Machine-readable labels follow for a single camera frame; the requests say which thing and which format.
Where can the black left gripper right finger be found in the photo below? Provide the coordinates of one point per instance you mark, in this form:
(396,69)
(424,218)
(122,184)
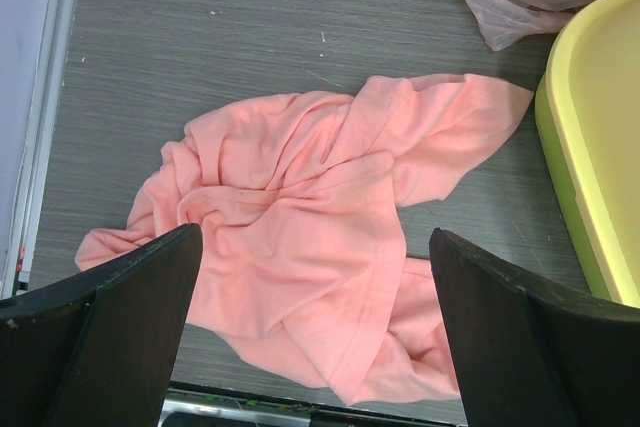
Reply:
(529,351)

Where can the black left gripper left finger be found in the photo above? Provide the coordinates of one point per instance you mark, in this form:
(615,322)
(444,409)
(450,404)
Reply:
(98,348)

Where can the yellow green litter box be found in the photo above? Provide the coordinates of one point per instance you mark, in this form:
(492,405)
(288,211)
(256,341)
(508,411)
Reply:
(587,117)

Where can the pink cloth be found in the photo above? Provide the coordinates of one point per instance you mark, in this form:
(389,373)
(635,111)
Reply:
(305,271)

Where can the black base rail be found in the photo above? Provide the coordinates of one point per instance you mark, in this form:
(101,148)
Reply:
(195,405)

